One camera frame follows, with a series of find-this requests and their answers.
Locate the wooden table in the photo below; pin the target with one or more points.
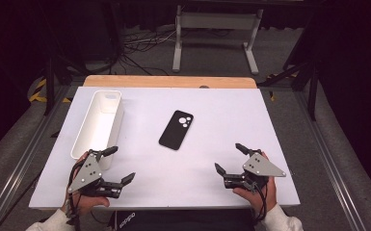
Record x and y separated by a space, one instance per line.
170 82

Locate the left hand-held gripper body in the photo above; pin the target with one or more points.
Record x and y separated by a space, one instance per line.
86 171

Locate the black metal stand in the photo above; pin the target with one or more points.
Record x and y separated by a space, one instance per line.
313 86
49 86

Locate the person's right hand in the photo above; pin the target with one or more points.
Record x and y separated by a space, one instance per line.
253 199

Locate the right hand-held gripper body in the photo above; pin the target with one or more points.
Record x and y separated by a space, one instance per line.
261 168

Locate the yellow black floor tape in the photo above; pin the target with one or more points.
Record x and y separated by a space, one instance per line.
38 94

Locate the white plastic bin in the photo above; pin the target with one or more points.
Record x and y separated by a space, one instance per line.
98 128

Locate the person's left hand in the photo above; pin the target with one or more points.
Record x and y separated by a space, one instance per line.
90 203

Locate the white metal stand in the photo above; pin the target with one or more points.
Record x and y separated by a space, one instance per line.
217 20

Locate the person's black clothing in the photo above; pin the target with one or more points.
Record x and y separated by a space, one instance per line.
186 221

